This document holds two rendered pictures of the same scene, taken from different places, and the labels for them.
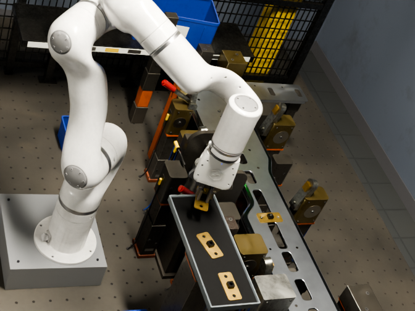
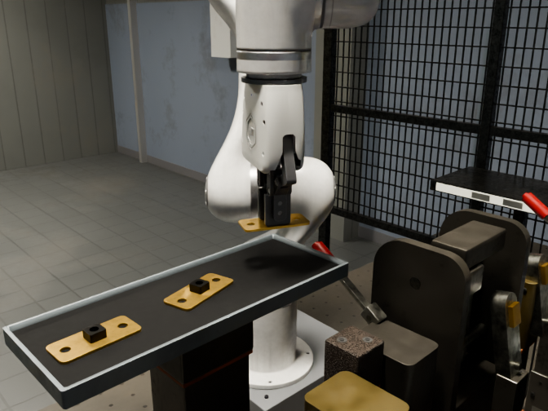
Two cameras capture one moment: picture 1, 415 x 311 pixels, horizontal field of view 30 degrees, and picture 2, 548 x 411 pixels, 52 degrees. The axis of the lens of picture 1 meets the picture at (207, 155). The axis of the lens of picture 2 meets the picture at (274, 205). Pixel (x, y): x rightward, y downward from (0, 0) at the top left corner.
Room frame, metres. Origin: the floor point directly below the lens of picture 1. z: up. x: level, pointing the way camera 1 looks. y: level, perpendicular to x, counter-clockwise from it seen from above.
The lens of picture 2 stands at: (1.42, -0.67, 1.45)
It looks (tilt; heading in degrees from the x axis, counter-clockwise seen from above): 19 degrees down; 81
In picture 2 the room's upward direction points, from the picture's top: straight up
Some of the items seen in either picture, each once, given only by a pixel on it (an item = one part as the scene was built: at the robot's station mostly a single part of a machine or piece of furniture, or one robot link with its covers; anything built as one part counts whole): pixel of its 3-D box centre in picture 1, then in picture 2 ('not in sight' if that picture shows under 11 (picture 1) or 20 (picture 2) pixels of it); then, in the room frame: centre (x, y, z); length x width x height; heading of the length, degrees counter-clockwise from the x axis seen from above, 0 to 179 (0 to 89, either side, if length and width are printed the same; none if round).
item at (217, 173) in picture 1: (218, 164); (273, 117); (1.52, -0.03, 1.34); 0.10 x 0.07 x 0.11; 100
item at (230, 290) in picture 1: (230, 285); (95, 334); (1.33, -0.18, 1.17); 0.08 x 0.04 x 0.01; 36
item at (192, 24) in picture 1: (173, 18); not in sight; (2.50, 0.32, 1.10); 0.30 x 0.17 x 0.13; 116
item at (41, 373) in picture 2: (212, 248); (196, 298); (1.42, -0.11, 1.16); 0.37 x 0.14 x 0.02; 34
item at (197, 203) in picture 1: (202, 197); (274, 218); (1.52, -0.03, 1.22); 0.08 x 0.04 x 0.01; 10
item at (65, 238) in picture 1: (71, 220); (266, 320); (1.56, 0.29, 0.89); 0.19 x 0.19 x 0.18
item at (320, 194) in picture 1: (297, 228); not in sight; (1.96, -0.38, 0.87); 0.12 x 0.07 x 0.35; 124
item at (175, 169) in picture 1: (154, 211); not in sight; (1.74, 0.08, 0.89); 0.09 x 0.08 x 0.38; 124
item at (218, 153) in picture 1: (225, 147); (273, 63); (1.52, -0.03, 1.41); 0.09 x 0.08 x 0.03; 100
